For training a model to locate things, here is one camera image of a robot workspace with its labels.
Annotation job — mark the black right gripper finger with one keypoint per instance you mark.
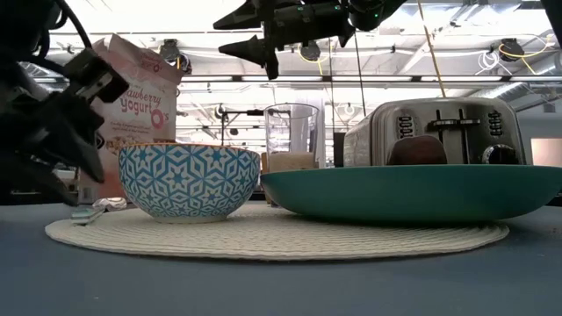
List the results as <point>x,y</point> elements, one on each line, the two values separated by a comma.
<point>254,48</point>
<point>246,15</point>

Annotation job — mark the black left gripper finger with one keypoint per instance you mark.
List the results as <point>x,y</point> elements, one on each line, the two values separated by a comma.
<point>79,149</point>
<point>30,182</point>

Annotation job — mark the metal spoon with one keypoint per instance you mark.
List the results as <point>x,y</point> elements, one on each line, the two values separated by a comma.
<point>94,213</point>

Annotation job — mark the pink cereal box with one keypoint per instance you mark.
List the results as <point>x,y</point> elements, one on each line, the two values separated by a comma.
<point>140,109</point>

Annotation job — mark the dark red apple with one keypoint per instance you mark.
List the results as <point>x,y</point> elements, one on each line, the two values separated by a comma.
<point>417,151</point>

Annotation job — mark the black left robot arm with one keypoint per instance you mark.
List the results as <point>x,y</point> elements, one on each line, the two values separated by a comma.
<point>17,22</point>

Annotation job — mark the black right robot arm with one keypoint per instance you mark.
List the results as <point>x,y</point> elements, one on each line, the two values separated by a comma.
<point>377,11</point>

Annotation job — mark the clear drinking glass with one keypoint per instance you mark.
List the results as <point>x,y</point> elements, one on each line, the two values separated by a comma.
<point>292,131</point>

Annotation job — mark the red bowl of cereal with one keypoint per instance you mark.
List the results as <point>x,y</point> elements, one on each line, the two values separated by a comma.
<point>189,180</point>

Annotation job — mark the silver four-slot toaster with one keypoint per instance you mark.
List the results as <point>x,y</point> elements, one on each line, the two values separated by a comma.
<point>439,127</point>

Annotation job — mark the white round plate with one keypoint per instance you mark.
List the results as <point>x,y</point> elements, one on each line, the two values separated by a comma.
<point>272,239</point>

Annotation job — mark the teal round plate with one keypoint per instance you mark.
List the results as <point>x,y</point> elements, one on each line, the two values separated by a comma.
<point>412,193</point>

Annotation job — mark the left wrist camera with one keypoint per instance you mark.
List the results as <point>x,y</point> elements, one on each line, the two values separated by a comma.
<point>96,76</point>

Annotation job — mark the black aluminium table frame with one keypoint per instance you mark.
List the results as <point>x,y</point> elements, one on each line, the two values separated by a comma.
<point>554,19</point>

